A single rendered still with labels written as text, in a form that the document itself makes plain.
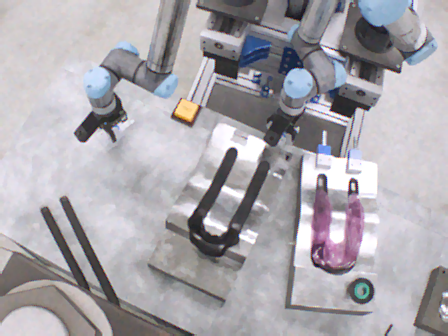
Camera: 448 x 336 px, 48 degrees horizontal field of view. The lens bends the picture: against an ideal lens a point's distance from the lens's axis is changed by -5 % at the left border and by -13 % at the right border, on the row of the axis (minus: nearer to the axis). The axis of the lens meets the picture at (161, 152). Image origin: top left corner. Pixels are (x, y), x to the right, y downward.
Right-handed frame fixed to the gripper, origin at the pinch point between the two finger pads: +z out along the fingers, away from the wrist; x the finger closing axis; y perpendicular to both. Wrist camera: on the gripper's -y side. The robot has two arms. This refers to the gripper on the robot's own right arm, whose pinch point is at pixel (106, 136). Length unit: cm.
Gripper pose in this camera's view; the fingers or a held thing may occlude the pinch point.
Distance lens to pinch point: 178.6
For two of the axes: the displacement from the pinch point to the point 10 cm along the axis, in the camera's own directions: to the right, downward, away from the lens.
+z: 0.5, 3.9, 9.2
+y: 7.9, -5.8, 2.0
